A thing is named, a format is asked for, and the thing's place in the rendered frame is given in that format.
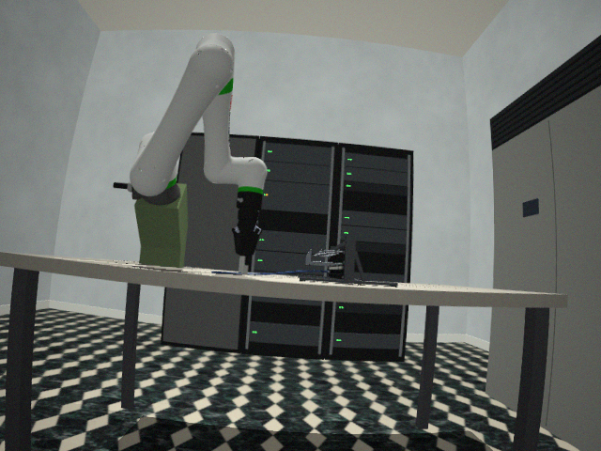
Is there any dark grey metal rack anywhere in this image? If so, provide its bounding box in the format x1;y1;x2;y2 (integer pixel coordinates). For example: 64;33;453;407
299;236;398;287

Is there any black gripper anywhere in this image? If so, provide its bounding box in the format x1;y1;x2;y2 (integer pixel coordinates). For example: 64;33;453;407
232;209;262;274

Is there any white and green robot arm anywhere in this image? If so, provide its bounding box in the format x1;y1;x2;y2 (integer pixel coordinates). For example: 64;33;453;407
114;33;268;210

